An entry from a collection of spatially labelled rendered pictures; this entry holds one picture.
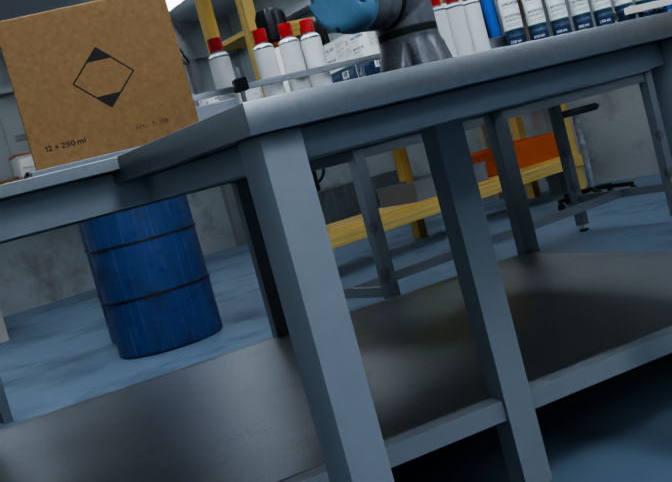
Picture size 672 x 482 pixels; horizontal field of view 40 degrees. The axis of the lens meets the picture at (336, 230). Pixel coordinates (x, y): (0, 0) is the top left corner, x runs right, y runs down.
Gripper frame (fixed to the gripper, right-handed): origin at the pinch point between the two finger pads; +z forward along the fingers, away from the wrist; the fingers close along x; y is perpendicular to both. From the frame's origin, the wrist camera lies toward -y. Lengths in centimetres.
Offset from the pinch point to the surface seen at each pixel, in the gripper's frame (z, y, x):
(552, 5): 57, -1, -86
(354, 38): 27, 20, -45
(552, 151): 242, 385, -280
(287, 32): 12.0, -1.6, -22.6
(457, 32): 43, -2, -58
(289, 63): 17.6, -1.7, -17.6
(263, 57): 12.2, -1.3, -13.9
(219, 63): 6.0, -1.8, -4.6
